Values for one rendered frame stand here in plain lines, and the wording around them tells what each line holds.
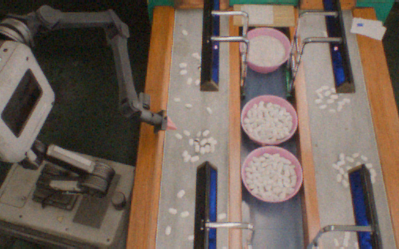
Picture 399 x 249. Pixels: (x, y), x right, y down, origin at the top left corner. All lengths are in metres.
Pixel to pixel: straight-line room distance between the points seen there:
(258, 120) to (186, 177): 0.45
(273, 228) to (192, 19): 1.22
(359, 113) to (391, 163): 0.29
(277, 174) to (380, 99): 0.65
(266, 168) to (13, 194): 1.28
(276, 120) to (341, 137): 0.31
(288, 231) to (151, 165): 0.66
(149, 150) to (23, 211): 0.74
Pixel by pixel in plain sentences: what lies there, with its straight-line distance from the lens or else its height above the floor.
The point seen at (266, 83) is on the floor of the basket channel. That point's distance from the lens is 2.34.
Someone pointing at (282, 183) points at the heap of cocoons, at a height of 0.73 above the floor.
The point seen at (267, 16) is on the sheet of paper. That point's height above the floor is 0.78.
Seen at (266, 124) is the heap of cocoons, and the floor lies 0.74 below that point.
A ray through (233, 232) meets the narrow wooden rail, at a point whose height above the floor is 0.76.
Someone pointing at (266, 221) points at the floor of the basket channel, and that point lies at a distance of 2.00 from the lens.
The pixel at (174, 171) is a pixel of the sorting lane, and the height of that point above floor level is 0.74.
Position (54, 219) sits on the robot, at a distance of 2.33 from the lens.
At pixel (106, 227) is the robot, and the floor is 0.47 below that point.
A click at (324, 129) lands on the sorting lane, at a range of 2.17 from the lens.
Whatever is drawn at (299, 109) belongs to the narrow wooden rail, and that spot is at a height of 0.76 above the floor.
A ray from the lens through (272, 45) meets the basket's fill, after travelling 2.43.
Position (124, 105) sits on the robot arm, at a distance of 1.90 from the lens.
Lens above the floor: 2.56
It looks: 60 degrees down
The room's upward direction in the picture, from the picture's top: 3 degrees counter-clockwise
